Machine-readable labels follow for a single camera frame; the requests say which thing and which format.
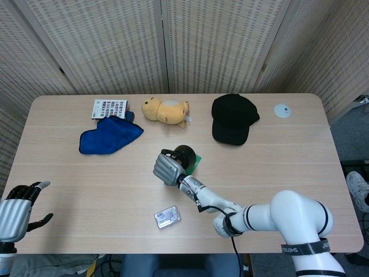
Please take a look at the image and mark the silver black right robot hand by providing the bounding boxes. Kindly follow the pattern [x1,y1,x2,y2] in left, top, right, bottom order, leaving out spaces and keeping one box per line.
[152,148,188,187]

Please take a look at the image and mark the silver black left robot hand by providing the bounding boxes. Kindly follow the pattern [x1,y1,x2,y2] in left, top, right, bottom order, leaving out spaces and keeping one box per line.
[0,181,54,243]

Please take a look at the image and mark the black teapot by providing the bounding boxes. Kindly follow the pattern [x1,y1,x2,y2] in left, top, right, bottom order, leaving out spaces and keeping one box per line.
[160,145,197,175]

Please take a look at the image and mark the green foil sachet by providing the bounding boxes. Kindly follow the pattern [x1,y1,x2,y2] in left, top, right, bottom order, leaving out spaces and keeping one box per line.
[184,154,203,175]

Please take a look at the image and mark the clear plastic floss box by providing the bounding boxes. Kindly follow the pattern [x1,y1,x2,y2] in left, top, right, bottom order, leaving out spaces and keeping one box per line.
[153,205,182,230]

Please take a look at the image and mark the yellow plush bear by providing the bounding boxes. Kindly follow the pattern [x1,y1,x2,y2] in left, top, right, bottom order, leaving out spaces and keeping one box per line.
[141,97,193,129]

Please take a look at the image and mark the grey fabric bag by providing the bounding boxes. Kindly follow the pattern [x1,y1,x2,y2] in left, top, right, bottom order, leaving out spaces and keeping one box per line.
[11,253,100,277]

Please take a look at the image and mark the blue cloth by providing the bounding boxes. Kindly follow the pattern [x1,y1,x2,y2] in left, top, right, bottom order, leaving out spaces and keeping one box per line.
[78,115,144,155]

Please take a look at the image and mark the black baseball cap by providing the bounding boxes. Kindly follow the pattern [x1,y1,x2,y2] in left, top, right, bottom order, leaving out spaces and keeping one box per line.
[211,93,261,146]

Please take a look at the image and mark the blue padded seat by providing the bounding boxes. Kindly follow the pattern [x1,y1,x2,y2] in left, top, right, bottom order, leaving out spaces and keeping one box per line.
[119,253,246,277]

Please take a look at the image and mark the round grey grommet cover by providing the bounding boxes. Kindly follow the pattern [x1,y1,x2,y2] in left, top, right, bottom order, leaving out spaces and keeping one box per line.
[273,103,292,118]

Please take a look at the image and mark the woven folding screen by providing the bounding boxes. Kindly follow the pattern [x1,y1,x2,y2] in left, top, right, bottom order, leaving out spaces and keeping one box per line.
[0,0,369,197]

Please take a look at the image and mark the black equipment case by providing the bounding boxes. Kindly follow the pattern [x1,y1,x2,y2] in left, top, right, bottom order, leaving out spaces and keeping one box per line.
[340,159,369,174]

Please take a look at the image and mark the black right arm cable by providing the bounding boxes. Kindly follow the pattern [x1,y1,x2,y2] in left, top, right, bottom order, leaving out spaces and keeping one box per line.
[193,199,246,277]

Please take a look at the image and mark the black floor cables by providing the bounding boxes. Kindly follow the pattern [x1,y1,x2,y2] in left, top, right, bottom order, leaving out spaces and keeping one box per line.
[96,253,123,277]

